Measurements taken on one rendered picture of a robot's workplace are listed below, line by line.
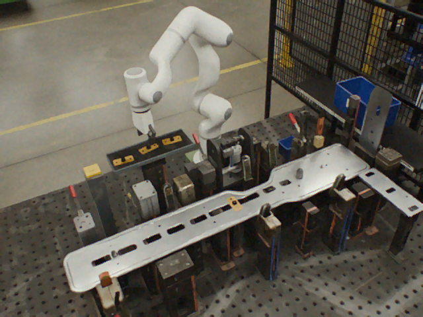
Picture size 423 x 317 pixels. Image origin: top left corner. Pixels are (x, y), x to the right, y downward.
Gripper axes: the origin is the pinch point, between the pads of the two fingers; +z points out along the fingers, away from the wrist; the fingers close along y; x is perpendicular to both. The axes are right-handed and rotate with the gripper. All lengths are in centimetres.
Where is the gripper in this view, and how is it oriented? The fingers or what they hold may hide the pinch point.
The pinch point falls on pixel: (146, 137)
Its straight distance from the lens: 176.6
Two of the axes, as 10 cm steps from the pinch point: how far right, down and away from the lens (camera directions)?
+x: 7.9, -4.2, 4.6
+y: 6.2, 4.8, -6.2
